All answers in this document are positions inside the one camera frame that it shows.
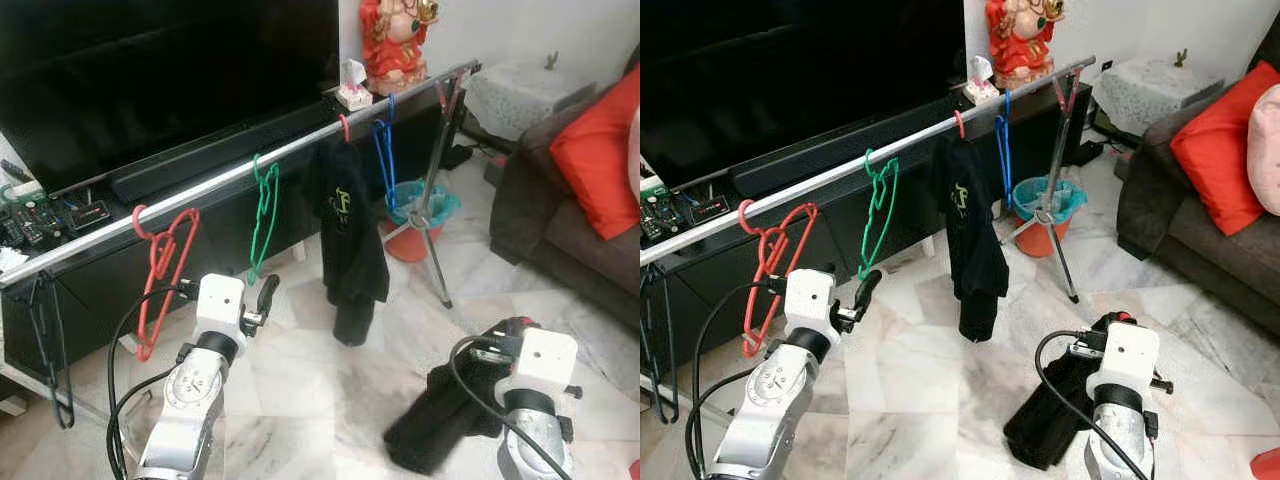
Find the side table lace cloth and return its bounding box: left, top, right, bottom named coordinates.
left=1089, top=54, right=1227, bottom=137
left=464, top=59, right=597, bottom=142

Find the dark brown fabric sofa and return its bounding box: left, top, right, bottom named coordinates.
left=1114, top=10, right=1280, bottom=338
left=487, top=45, right=641, bottom=333

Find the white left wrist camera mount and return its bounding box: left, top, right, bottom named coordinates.
left=782, top=267, right=837, bottom=342
left=192, top=272, right=249, bottom=347

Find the black shirt red collar band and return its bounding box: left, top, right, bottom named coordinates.
left=382, top=316, right=542, bottom=477
left=1002, top=311, right=1142, bottom=472

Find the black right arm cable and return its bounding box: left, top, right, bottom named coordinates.
left=447, top=334, right=547, bottom=480
left=1034, top=329, right=1132, bottom=480

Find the black shirt yellow logo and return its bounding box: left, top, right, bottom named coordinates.
left=317, top=134, right=392, bottom=349
left=929, top=131, right=1012, bottom=345

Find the red deity figurine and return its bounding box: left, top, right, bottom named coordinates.
left=357, top=0, right=442, bottom=97
left=984, top=0, right=1067, bottom=92

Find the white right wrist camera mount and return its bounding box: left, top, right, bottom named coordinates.
left=1097, top=319, right=1162, bottom=397
left=509, top=326, right=580, bottom=402

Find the black clothes hanger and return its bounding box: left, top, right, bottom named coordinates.
left=24, top=268, right=79, bottom=432
left=644, top=261, right=684, bottom=427

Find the black television console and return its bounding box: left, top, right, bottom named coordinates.
left=640, top=90, right=1093, bottom=373
left=0, top=95, right=473, bottom=379

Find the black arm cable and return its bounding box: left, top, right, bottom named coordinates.
left=104, top=284, right=202, bottom=480
left=1034, top=329, right=1132, bottom=480
left=447, top=334, right=547, bottom=480
left=684, top=279, right=792, bottom=480

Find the green black electronics board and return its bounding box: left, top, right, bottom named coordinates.
left=0, top=178, right=114, bottom=247
left=640, top=173, right=732, bottom=242

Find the red cushion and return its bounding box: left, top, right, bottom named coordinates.
left=547, top=64, right=641, bottom=242
left=1167, top=59, right=1280, bottom=237

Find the orange bin teal liner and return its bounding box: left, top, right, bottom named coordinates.
left=1009, top=176, right=1089, bottom=260
left=381, top=179, right=464, bottom=265

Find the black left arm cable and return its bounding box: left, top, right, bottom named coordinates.
left=684, top=279, right=792, bottom=480
left=104, top=284, right=202, bottom=480

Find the blue clothes hanger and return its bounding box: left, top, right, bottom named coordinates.
left=992, top=89, right=1020, bottom=212
left=371, top=92, right=402, bottom=217

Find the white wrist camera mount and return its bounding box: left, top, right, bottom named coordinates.
left=1097, top=319, right=1162, bottom=397
left=509, top=326, right=580, bottom=402
left=782, top=267, right=837, bottom=342
left=192, top=272, right=249, bottom=347

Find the green clothes hanger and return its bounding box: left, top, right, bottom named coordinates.
left=246, top=152, right=284, bottom=287
left=857, top=147, right=902, bottom=282

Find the pink white tissue box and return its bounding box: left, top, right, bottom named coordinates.
left=334, top=57, right=374, bottom=112
left=962, top=54, right=1002, bottom=107

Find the black flat television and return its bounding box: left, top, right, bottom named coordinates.
left=0, top=0, right=342, bottom=197
left=640, top=0, right=967, bottom=192

